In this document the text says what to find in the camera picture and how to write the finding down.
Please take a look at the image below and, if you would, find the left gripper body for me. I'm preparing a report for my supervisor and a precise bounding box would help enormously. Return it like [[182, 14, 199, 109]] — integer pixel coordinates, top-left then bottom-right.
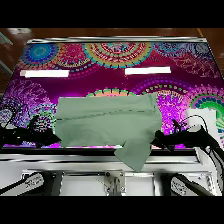
[[34, 127, 63, 148]]

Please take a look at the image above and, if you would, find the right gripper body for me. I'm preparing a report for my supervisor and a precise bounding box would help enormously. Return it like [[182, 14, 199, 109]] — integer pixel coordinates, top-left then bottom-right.
[[150, 130, 178, 151]]

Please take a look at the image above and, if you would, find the green T-shirt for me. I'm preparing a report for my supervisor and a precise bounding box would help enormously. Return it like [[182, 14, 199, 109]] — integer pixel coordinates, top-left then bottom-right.
[[54, 92, 164, 173]]

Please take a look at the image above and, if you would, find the white garment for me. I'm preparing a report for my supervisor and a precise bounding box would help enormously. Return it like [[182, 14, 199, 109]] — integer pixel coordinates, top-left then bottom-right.
[[184, 107, 224, 168]]

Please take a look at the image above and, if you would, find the black cable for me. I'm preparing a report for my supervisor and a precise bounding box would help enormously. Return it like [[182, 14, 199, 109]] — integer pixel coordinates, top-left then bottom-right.
[[181, 113, 210, 131]]

